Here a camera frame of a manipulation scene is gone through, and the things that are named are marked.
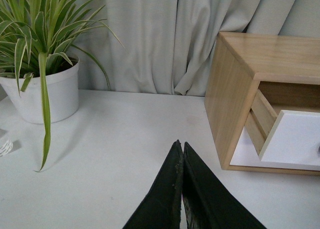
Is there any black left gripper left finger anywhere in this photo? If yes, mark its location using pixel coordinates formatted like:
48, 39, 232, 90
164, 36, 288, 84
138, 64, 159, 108
123, 140, 184, 229

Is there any white plant pot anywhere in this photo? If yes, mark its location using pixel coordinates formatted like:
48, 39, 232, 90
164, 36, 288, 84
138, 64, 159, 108
0, 59, 80, 125

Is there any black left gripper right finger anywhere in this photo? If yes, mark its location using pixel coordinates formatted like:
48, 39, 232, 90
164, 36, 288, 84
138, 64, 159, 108
182, 142, 265, 229

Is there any green spider plant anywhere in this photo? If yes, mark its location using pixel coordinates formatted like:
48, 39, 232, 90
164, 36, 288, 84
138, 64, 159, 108
0, 0, 131, 173

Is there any wooden drawer cabinet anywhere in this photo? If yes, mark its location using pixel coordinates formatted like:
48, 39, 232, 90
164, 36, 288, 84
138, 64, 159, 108
204, 32, 320, 176

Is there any white drawer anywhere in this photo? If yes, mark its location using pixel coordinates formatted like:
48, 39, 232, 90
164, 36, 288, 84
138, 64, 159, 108
245, 90, 320, 166
230, 127, 320, 172

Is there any grey curtain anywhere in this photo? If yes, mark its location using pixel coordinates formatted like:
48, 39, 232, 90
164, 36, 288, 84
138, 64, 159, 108
76, 0, 320, 96

